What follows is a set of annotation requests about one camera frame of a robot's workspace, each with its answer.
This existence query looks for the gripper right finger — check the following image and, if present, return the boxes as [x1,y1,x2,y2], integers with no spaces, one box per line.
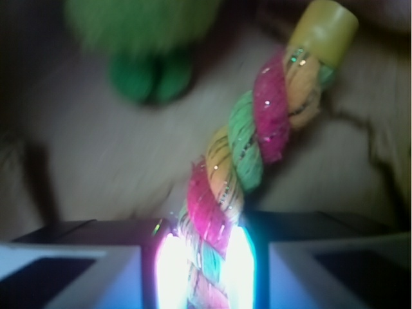
[231,211,411,308]

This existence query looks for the multicolored twisted rope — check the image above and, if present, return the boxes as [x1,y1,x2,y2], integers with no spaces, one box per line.
[178,0,359,309]

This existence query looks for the brown paper bag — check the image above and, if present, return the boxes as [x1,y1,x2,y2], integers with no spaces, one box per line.
[1,1,411,239]

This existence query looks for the green plush turtle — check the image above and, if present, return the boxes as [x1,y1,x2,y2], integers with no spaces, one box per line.
[64,1,223,103]

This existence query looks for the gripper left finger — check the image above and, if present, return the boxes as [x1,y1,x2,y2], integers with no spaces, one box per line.
[1,219,180,308]

